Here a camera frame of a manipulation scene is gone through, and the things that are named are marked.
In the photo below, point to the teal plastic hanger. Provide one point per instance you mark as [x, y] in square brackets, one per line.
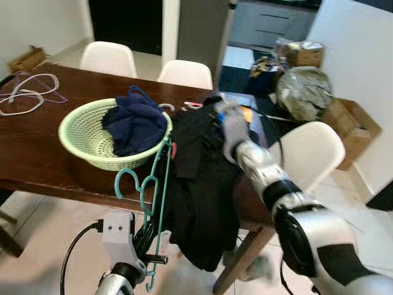
[116, 184]

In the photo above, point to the black printed shirt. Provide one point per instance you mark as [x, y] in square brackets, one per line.
[202, 196]

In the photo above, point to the navy blue shirt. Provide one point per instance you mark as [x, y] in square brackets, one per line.
[132, 126]

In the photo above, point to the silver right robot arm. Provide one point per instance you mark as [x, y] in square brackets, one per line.
[319, 233]

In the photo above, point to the thin purple hanger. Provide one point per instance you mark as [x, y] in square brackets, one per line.
[58, 95]

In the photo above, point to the pale green plastic basket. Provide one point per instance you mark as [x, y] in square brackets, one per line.
[83, 144]

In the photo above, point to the dark wooden dining table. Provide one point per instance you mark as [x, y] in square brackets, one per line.
[37, 147]

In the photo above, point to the black tablet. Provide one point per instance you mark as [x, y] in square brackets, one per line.
[259, 132]

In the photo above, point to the orange envelope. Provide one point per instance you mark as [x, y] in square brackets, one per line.
[247, 115]

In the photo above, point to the large cardboard box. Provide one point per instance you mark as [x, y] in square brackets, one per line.
[353, 132]

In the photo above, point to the clear bag of clothes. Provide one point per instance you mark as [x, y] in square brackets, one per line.
[304, 93]

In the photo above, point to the small cardboard box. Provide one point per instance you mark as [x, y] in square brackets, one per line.
[27, 59]

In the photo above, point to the plastic wrapped box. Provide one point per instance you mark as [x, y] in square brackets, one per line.
[301, 54]

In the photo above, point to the grey drawer cabinet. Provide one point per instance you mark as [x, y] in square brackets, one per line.
[276, 24]

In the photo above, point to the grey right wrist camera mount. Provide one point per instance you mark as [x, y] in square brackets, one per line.
[232, 132]

